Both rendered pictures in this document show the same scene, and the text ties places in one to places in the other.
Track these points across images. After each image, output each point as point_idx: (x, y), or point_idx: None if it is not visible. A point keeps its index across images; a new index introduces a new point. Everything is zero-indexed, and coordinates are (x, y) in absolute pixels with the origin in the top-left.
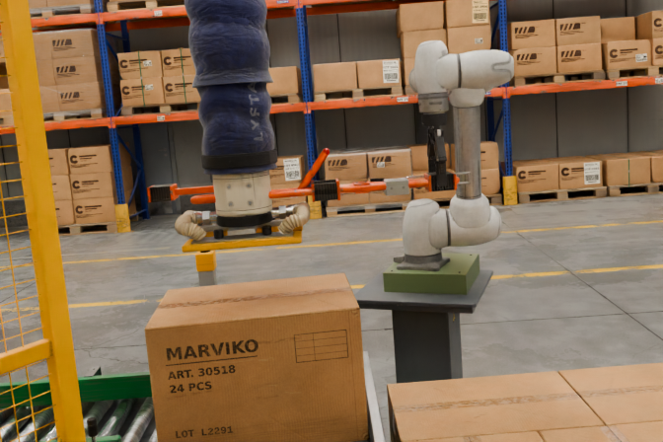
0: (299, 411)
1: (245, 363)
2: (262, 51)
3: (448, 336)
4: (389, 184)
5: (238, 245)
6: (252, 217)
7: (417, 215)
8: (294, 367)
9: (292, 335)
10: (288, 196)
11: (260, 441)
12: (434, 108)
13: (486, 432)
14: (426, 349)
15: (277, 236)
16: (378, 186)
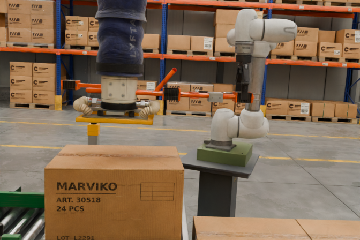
0: (138, 231)
1: (107, 197)
2: (142, 0)
3: (231, 190)
4: (211, 95)
5: (112, 121)
6: (122, 105)
7: (221, 117)
8: (138, 203)
9: (139, 182)
10: (147, 95)
11: None
12: (245, 50)
13: None
14: (217, 196)
15: (137, 118)
16: (204, 95)
